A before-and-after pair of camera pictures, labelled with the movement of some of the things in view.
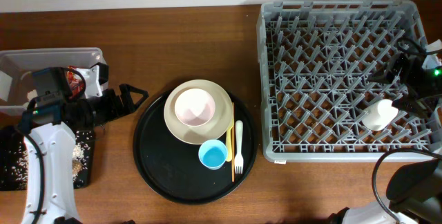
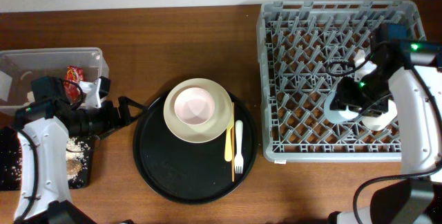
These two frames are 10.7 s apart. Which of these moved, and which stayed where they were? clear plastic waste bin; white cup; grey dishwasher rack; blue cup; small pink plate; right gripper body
Moved: right gripper body; blue cup
Stayed: small pink plate; grey dishwasher rack; clear plastic waste bin; white cup
